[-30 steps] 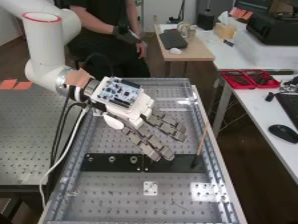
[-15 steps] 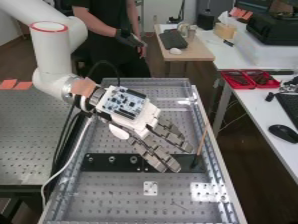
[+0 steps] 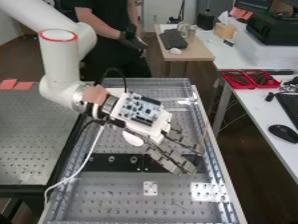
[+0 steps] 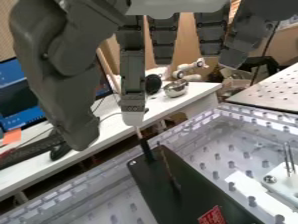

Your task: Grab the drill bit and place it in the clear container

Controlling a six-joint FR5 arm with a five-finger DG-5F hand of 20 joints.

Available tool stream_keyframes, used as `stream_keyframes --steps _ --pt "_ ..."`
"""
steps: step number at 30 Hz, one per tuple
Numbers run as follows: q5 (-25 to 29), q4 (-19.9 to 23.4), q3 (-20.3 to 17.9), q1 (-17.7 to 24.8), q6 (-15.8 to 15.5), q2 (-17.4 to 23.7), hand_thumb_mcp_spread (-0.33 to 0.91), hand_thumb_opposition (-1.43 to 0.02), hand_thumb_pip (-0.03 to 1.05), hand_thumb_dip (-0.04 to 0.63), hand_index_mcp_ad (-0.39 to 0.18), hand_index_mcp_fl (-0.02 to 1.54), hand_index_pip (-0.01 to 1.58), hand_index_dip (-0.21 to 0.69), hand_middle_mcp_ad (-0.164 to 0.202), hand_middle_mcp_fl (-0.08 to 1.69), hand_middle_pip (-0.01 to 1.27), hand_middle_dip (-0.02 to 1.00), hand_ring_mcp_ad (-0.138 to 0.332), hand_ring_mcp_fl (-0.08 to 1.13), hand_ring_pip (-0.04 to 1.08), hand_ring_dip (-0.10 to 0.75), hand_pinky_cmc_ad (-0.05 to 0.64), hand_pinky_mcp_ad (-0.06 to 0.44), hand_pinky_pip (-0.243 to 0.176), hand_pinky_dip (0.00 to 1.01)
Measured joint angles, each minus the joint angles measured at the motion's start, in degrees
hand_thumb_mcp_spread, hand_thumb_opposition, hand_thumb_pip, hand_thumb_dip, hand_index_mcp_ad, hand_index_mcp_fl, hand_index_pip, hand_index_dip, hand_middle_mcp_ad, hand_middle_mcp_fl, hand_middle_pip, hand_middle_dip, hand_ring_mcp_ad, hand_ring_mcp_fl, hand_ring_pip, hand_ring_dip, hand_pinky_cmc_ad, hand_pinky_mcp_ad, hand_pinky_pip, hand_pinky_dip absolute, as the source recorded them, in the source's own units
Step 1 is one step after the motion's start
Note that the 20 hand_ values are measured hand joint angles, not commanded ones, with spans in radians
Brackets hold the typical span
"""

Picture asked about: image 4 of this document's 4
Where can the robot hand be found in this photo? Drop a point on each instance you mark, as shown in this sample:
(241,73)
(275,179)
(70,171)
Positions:
(57,50)

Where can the thin metal drill bit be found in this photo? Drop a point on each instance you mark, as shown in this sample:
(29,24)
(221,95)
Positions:
(292,160)

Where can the computer monitor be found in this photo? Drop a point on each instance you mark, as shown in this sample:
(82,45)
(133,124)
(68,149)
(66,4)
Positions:
(17,96)

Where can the black round object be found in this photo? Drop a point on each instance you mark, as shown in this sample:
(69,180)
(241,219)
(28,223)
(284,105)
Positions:
(153,84)

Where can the white desk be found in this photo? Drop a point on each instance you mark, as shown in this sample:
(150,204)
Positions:
(106,133)

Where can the orange paper note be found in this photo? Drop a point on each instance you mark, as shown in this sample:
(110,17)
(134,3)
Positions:
(12,136)

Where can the metal bowl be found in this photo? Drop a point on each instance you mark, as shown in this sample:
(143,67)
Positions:
(175,88)

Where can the small white jointed device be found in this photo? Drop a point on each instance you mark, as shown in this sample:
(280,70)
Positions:
(187,68)

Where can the black computer mouse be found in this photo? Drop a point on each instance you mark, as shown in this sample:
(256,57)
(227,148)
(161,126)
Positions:
(60,151)

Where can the black keyboard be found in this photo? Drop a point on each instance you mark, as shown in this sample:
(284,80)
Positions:
(26,150)

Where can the thin stick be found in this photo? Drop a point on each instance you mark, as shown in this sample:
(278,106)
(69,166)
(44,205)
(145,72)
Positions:
(147,151)

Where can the clear box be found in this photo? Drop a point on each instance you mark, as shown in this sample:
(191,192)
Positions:
(199,123)

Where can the flat black plate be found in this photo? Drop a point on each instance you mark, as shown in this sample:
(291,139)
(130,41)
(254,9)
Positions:
(177,200)

